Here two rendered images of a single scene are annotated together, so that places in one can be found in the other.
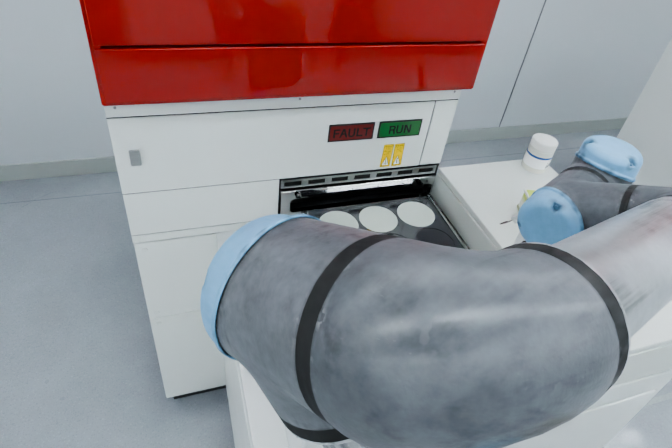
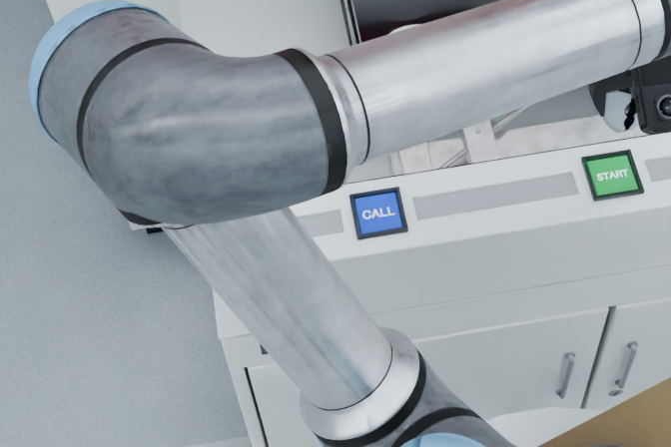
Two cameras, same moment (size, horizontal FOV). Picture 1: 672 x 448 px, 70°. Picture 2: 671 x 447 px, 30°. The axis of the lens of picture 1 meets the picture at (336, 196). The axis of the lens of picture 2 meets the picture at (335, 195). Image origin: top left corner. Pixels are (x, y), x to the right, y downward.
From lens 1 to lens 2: 0.58 m
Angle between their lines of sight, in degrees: 23
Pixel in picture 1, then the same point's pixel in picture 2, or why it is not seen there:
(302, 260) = (88, 62)
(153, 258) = not seen: outside the picture
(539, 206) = not seen: outside the picture
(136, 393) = (83, 221)
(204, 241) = not seen: outside the picture
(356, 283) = (110, 87)
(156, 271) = not seen: hidden behind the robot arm
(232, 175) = not seen: outside the picture
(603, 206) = not seen: outside the picture
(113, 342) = (38, 132)
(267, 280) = (65, 78)
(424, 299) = (150, 102)
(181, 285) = not seen: hidden behind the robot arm
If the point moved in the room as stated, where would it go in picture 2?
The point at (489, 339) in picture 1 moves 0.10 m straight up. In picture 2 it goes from (191, 133) to (163, 25)
